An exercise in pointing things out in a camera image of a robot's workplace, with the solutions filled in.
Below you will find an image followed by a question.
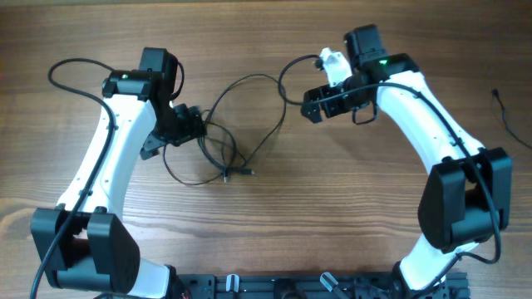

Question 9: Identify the black right camera cable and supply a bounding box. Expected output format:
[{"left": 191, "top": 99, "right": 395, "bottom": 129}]
[{"left": 277, "top": 53, "right": 503, "bottom": 299}]

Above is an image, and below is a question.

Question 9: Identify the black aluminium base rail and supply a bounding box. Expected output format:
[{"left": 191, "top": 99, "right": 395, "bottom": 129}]
[{"left": 180, "top": 272, "right": 471, "bottom": 299}]

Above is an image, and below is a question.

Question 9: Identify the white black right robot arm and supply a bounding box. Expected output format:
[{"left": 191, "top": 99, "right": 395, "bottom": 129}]
[{"left": 301, "top": 25, "right": 512, "bottom": 297}]

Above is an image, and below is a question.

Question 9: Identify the thin black cable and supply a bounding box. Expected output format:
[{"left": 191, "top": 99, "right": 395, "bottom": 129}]
[
  {"left": 161, "top": 73, "right": 288, "bottom": 186},
  {"left": 490, "top": 88, "right": 532, "bottom": 150}
]

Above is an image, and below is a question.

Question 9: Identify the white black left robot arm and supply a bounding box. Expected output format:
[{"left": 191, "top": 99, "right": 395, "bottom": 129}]
[{"left": 30, "top": 47, "right": 206, "bottom": 298}]

